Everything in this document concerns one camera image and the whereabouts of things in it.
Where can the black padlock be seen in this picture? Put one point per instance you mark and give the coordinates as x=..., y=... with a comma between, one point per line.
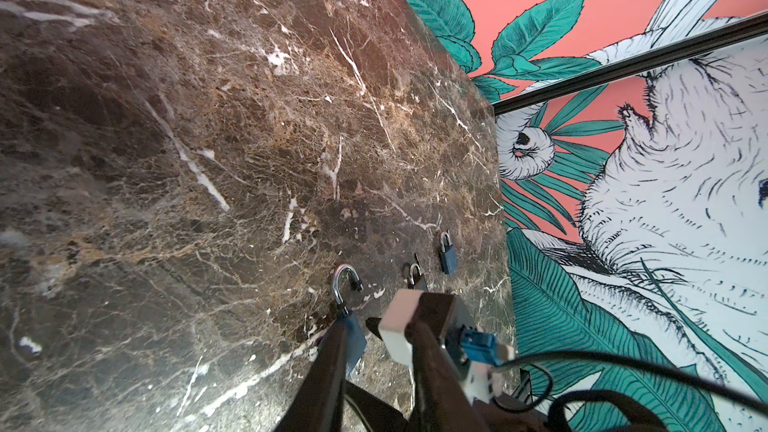
x=416, y=279

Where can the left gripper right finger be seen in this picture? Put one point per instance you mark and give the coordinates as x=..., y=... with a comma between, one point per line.
x=440, y=403

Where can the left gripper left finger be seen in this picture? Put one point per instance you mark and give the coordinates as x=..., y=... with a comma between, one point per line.
x=318, y=404

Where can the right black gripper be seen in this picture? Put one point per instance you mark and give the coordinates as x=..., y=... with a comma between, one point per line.
x=497, y=419

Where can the blue padlock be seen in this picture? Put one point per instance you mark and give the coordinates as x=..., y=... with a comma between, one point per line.
x=447, y=254
x=356, y=340

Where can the right black frame post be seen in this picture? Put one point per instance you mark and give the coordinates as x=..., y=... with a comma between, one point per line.
x=731, y=34

